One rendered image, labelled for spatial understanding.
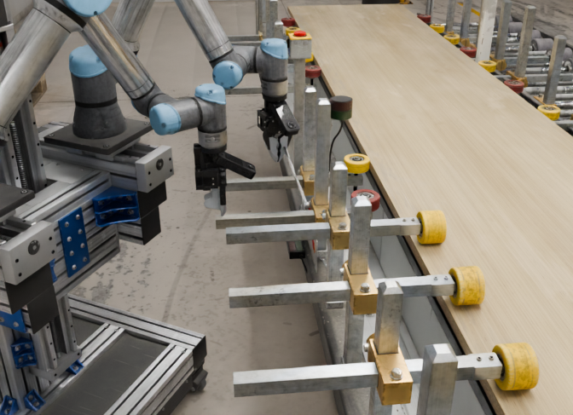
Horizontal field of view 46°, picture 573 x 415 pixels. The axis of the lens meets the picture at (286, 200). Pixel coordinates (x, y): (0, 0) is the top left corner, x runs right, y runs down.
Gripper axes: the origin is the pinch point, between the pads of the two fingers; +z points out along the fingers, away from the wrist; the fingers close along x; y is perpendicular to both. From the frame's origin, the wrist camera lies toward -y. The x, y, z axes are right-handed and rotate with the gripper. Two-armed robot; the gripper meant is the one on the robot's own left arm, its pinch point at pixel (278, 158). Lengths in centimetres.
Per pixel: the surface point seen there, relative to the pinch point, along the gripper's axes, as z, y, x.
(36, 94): 90, 389, 34
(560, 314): 3, -91, -21
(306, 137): -4.6, 1.5, -10.3
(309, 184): 7.8, -5.4, -8.1
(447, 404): -17, -117, 30
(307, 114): -12.1, 1.4, -10.5
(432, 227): -3, -59, -13
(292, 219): 7.8, -23.0, 6.5
